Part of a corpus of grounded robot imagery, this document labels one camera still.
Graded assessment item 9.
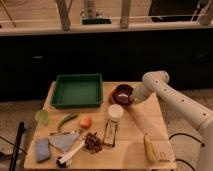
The dark red bowl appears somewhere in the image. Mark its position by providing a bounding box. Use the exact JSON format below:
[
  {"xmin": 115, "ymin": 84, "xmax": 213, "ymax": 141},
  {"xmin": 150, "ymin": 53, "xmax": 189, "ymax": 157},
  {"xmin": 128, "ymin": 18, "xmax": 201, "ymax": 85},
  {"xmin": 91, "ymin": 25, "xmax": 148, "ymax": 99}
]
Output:
[{"xmin": 112, "ymin": 84, "xmax": 133, "ymax": 105}]

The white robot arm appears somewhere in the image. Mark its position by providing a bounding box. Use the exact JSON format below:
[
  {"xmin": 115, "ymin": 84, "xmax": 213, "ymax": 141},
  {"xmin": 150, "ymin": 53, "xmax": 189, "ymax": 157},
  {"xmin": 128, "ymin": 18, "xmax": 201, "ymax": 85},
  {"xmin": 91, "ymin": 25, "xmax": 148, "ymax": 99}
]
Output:
[{"xmin": 131, "ymin": 71, "xmax": 213, "ymax": 171}]

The green plastic tray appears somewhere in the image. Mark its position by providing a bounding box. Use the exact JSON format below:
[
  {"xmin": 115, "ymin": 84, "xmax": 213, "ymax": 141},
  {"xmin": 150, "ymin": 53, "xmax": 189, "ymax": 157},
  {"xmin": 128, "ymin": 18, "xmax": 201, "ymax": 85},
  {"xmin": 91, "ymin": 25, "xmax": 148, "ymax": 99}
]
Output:
[{"xmin": 50, "ymin": 74, "xmax": 103, "ymax": 109}]

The white cup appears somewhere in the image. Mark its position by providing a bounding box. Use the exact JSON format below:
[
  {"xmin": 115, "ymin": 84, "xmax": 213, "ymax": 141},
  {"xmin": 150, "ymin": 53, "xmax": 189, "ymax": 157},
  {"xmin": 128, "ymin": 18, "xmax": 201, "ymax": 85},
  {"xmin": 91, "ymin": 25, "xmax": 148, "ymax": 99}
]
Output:
[{"xmin": 108, "ymin": 104, "xmax": 124, "ymax": 122}]

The dark rectangular box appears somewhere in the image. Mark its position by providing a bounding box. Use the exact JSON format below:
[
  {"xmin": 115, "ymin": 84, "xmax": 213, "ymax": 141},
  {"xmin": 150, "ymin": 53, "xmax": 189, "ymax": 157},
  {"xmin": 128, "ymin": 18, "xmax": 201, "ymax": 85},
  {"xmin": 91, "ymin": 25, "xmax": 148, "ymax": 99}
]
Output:
[{"xmin": 103, "ymin": 120, "xmax": 117, "ymax": 147}]

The yellow banana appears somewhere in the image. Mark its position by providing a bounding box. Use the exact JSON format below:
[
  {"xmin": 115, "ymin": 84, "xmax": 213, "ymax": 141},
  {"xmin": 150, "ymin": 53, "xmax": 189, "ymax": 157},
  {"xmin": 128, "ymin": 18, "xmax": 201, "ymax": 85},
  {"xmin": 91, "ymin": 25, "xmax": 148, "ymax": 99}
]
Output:
[{"xmin": 144, "ymin": 134, "xmax": 157, "ymax": 163}]

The orange fruit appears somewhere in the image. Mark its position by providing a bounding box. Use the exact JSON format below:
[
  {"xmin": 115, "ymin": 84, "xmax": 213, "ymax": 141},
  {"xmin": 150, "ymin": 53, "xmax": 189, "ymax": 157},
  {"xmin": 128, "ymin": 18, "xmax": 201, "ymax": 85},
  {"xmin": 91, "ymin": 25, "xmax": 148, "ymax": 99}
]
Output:
[{"xmin": 79, "ymin": 116, "xmax": 92, "ymax": 129}]

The brown dried clump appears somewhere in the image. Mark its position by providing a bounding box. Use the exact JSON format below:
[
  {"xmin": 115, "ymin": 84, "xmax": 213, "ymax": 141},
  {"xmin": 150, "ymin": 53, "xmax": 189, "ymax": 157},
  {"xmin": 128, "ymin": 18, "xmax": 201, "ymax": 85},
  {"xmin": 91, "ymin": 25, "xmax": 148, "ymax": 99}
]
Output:
[{"xmin": 85, "ymin": 132, "xmax": 102, "ymax": 153}]

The green base stand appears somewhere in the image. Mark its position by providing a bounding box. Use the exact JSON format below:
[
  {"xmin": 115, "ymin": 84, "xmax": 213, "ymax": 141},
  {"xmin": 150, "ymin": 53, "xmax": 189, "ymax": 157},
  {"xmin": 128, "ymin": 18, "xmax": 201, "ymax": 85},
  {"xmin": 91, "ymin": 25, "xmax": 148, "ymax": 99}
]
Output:
[{"xmin": 81, "ymin": 18, "xmax": 112, "ymax": 25}]

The grey folded cloth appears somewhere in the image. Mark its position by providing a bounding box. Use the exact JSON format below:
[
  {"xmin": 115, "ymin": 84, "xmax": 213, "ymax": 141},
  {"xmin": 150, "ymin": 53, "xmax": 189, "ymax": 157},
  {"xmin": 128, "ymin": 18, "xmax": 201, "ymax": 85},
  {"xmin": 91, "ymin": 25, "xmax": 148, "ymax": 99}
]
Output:
[{"xmin": 49, "ymin": 132, "xmax": 79, "ymax": 152}]

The light green cup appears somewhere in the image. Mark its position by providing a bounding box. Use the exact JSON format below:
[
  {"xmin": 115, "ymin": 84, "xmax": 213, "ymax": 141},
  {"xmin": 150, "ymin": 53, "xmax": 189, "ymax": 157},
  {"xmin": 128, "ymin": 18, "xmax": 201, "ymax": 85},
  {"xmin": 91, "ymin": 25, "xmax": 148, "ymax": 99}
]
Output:
[{"xmin": 35, "ymin": 110, "xmax": 49, "ymax": 125}]

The blue sponge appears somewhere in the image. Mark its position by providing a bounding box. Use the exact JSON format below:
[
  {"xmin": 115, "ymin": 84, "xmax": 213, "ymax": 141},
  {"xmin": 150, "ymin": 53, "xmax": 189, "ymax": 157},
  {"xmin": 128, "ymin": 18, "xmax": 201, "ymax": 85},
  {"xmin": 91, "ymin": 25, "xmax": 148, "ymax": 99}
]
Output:
[{"xmin": 35, "ymin": 139, "xmax": 51, "ymax": 163}]

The black pole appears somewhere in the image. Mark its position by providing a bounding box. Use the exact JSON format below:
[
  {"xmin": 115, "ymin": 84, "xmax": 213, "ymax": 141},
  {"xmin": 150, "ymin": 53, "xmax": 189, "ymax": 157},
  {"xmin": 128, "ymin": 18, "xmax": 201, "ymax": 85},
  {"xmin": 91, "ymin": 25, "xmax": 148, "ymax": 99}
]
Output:
[{"xmin": 9, "ymin": 122, "xmax": 25, "ymax": 171}]

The black cable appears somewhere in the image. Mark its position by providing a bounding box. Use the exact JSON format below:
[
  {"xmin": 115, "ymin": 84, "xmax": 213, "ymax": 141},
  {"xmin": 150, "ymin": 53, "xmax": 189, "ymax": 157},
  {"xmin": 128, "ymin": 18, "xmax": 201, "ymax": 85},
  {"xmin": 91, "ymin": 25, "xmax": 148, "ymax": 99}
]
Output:
[{"xmin": 168, "ymin": 132, "xmax": 205, "ymax": 171}]

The white handled brush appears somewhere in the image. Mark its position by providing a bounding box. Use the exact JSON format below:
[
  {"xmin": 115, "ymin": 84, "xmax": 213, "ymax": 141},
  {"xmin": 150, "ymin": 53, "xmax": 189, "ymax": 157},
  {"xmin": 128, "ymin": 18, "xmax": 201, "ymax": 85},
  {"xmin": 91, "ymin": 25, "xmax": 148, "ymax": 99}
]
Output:
[{"xmin": 56, "ymin": 141, "xmax": 85, "ymax": 168}]

